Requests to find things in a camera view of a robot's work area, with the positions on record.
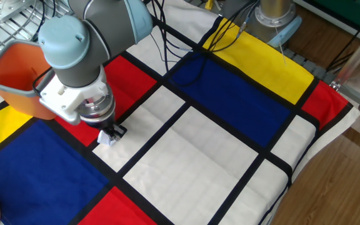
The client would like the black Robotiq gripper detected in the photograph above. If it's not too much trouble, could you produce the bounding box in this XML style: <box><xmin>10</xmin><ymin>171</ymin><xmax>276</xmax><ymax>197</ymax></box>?
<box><xmin>87</xmin><ymin>116</ymin><xmax>128</xmax><ymax>141</ymax></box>

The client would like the white paper ball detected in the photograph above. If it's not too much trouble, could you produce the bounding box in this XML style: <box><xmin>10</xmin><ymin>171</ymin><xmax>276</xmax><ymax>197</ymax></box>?
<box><xmin>97</xmin><ymin>129</ymin><xmax>118</xmax><ymax>147</ymax></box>

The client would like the colour block checked tablecloth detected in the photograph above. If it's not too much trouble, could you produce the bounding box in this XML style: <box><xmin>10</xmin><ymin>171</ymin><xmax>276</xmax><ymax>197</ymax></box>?
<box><xmin>0</xmin><ymin>0</ymin><xmax>360</xmax><ymax>225</ymax></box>

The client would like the orange bowl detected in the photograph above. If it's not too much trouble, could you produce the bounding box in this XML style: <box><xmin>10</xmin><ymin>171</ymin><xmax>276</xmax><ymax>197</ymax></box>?
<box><xmin>0</xmin><ymin>39</ymin><xmax>58</xmax><ymax>121</ymax></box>

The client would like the perforated aluminium plate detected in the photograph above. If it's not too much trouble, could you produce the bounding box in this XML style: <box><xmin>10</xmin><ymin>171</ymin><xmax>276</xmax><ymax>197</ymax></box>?
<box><xmin>0</xmin><ymin>0</ymin><xmax>34</xmax><ymax>24</ymax></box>

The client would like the white and silver wrist bracket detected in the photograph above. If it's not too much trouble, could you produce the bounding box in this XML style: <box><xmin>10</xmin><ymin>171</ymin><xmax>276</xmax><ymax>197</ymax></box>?
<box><xmin>38</xmin><ymin>65</ymin><xmax>111</xmax><ymax>126</ymax></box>

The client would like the black cable with spring sleeve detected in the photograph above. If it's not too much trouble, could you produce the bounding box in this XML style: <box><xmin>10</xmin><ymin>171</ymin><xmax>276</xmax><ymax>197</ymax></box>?
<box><xmin>32</xmin><ymin>0</ymin><xmax>199</xmax><ymax>98</ymax></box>

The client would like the thin black cable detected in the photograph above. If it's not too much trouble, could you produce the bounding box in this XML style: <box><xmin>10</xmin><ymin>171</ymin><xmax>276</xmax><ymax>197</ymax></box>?
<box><xmin>31</xmin><ymin>0</ymin><xmax>56</xmax><ymax>43</ymax></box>

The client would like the metal wire rack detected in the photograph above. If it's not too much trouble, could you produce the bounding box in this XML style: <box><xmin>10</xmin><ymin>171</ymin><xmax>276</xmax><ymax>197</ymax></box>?
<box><xmin>0</xmin><ymin>0</ymin><xmax>64</xmax><ymax>74</ymax></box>

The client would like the white cable tie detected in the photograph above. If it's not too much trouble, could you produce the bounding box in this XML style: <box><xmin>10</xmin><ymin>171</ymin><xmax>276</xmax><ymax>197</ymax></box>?
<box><xmin>275</xmin><ymin>26</ymin><xmax>288</xmax><ymax>66</ymax></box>

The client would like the grey cable chain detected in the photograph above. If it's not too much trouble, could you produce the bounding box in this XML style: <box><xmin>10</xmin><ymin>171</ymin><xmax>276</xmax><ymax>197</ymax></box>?
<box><xmin>275</xmin><ymin>45</ymin><xmax>337</xmax><ymax>84</ymax></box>

